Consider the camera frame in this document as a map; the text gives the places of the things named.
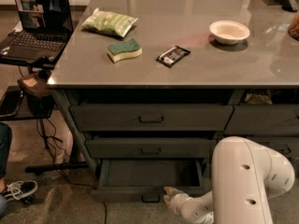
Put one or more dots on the grey drawer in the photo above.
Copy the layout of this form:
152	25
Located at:
287	146
264	120
150	117
137	180
150	147

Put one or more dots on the black laptop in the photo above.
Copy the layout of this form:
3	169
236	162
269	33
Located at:
46	26

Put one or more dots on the black snack bar wrapper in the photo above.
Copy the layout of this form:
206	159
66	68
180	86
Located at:
172	56

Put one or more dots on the black laptop stand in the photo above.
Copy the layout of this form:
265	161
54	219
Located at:
24	113

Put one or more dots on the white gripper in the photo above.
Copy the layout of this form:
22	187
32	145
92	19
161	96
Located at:
179	201

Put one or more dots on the grey metal cabinet frame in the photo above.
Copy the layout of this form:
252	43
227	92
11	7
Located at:
68	97

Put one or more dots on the green yellow sponge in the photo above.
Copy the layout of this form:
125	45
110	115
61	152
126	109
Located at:
124	50

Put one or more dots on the white bowl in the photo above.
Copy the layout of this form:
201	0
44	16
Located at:
229	32

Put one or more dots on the black device with sticker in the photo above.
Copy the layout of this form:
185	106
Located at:
39	99

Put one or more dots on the black white sneaker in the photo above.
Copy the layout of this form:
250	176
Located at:
23	191

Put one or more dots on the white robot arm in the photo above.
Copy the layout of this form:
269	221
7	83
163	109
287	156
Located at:
245	175

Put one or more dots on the blue jeans leg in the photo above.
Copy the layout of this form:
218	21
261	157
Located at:
5	143

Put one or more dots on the green chip bag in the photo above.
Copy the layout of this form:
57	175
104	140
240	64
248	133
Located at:
109	23

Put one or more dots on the black tablet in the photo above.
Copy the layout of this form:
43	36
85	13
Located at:
10	103

